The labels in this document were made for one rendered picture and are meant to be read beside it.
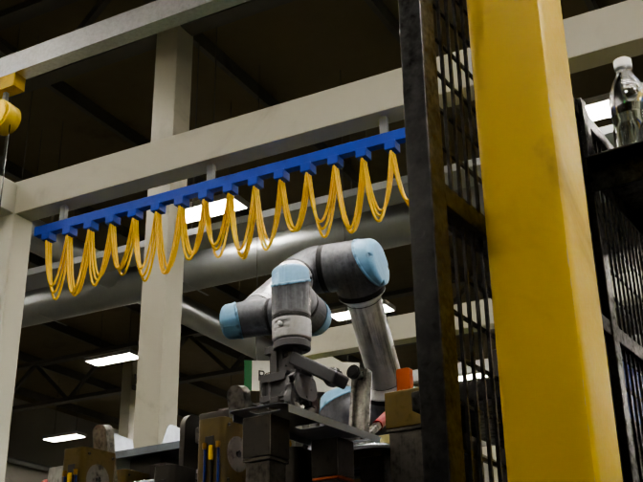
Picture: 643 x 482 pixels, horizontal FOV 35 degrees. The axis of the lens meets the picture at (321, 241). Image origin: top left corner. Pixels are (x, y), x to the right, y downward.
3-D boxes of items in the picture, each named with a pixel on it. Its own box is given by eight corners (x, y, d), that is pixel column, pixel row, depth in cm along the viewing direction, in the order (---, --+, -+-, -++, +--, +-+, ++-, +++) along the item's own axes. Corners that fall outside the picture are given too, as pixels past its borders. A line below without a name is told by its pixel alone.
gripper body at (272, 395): (282, 414, 193) (281, 353, 198) (321, 406, 189) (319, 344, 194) (258, 406, 187) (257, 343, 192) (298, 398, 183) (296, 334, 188)
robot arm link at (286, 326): (319, 322, 196) (295, 311, 189) (320, 345, 194) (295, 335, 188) (286, 331, 199) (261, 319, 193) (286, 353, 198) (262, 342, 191)
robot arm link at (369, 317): (374, 420, 269) (321, 235, 247) (430, 415, 264) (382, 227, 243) (366, 449, 258) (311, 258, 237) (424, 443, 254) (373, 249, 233)
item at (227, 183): (24, 304, 593) (34, 210, 617) (33, 308, 599) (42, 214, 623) (424, 213, 486) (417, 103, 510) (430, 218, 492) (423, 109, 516)
